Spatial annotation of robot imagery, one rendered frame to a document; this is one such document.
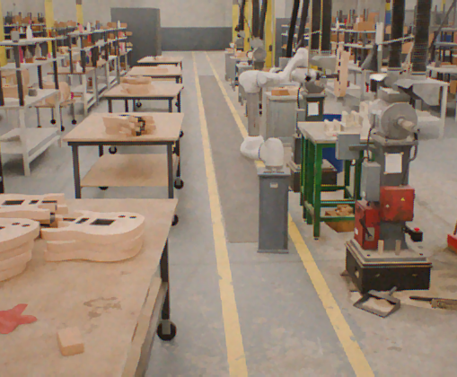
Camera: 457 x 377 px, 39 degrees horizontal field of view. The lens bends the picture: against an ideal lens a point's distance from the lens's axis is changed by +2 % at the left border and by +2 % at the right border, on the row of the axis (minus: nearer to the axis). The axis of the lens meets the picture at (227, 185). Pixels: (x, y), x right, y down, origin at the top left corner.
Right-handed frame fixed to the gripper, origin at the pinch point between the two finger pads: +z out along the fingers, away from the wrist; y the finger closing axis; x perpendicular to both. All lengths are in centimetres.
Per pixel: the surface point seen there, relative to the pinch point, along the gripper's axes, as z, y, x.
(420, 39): 21, 147, 35
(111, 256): -161, 300, -55
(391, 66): 20, 91, 14
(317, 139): -20, 24, -53
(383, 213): 7, 143, -84
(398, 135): 16, 134, -30
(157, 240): -143, 273, -58
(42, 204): -203, 251, -45
